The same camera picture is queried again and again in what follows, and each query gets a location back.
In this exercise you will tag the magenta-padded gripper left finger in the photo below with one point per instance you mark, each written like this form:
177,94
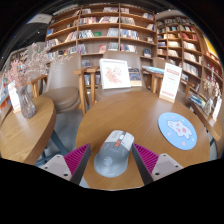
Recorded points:
78,158

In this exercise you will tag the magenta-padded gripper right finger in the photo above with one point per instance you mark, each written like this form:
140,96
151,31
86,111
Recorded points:
145,158

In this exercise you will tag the grey computer mouse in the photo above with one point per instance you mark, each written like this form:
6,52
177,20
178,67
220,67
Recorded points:
111,156

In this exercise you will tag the round light blue mouse pad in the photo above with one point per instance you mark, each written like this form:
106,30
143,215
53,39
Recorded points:
176,130

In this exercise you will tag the round wooden side table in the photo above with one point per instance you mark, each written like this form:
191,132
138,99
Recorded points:
23,136
208,121

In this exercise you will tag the brown upholstered wooden armchair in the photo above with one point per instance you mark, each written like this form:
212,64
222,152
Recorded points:
123,55
186,96
63,95

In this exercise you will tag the glass vase with pink flowers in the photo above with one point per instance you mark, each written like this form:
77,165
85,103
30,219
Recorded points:
26,106

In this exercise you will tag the stack of lying books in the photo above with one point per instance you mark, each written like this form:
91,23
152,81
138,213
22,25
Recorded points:
197,100

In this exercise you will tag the white sign with wooden base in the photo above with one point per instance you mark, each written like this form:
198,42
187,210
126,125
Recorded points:
170,81

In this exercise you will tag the glass vase with pale flowers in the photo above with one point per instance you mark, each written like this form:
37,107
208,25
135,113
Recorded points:
208,107

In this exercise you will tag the dark blue standing book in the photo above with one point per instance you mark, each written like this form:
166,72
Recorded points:
135,76

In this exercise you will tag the small white sign stand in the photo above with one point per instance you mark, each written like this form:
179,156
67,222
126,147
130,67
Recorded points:
14,98
217,108

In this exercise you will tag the light blue flat book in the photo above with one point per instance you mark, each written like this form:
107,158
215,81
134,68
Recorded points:
154,69

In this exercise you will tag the white framed flower picture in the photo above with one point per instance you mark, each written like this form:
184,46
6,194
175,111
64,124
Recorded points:
115,74

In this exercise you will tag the wide wooden bookshelf unit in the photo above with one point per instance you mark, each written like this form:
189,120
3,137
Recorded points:
100,33

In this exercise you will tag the white hanging ceiling panel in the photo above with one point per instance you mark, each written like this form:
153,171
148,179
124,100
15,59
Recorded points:
40,18

